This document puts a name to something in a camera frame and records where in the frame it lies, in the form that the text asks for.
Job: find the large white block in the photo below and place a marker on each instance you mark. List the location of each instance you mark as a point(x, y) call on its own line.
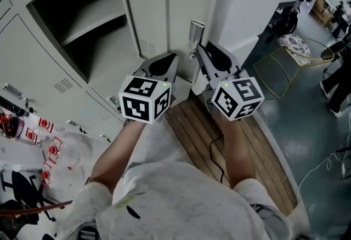
point(241, 8)

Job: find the person's right forearm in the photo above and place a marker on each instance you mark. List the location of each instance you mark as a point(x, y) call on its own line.
point(237, 151)

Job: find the grey metal locker cabinet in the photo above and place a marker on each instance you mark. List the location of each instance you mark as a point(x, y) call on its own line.
point(30, 63)

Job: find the black office chair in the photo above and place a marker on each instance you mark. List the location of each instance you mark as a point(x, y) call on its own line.
point(24, 195)

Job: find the grey metal locker door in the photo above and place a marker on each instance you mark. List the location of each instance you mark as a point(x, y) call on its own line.
point(153, 6)

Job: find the wooden slat platform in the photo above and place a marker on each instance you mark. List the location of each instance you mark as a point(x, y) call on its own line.
point(197, 129)

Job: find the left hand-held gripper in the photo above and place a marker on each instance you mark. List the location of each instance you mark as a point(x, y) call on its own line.
point(137, 102)

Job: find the red white packet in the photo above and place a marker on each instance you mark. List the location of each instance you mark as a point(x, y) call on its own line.
point(46, 174)
point(45, 124)
point(31, 135)
point(54, 149)

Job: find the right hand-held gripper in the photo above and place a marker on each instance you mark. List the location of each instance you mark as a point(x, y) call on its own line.
point(238, 96)

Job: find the person's white t-shirt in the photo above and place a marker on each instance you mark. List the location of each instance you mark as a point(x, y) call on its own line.
point(178, 200)

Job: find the person's left forearm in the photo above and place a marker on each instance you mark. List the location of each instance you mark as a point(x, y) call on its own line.
point(118, 151)

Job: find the wooden cabinet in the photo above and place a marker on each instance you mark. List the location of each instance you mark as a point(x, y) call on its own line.
point(322, 8)

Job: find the black bag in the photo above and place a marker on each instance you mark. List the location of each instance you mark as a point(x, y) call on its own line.
point(286, 23)

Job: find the patterned round cushion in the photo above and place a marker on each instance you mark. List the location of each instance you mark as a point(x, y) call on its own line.
point(294, 47)

